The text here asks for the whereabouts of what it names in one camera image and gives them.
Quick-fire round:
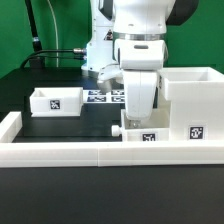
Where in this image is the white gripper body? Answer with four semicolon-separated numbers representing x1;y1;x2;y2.
98;39;167;121

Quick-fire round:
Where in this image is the white drawer cabinet box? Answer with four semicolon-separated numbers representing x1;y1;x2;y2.
159;67;224;140

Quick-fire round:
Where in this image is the white front drawer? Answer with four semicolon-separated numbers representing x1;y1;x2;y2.
111;109;169;142

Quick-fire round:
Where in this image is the white drawer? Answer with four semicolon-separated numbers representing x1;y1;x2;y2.
111;109;169;142
30;87;83;117

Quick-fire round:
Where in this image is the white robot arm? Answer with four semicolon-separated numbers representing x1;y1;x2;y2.
82;0;199;121

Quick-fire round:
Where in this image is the white fiducial marker plate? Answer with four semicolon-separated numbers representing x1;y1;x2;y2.
83;89;125;104

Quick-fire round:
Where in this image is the black pole stand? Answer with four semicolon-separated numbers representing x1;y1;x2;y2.
25;0;45;69

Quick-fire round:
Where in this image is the white U-shaped table fence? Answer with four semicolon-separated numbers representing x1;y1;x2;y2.
0;112;224;168

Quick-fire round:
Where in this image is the black cable with connector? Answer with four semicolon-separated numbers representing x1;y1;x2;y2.
20;47;88;70

